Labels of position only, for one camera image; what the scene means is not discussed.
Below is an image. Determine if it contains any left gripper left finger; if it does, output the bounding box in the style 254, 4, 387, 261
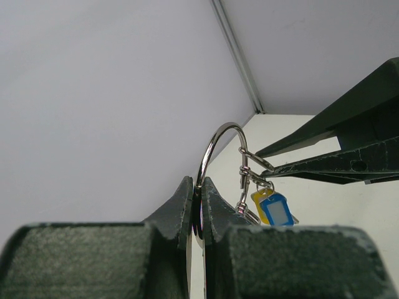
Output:
1, 177, 193, 298

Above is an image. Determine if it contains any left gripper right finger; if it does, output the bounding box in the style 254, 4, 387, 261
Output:
202, 178, 398, 298

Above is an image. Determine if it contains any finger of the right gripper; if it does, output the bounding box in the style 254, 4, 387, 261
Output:
256, 57, 398, 158
261, 136, 398, 185

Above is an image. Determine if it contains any large keyring with coloured keys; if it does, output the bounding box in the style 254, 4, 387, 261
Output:
191, 121, 300, 242

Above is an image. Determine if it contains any right aluminium frame post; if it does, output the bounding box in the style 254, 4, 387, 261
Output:
210, 0, 266, 114

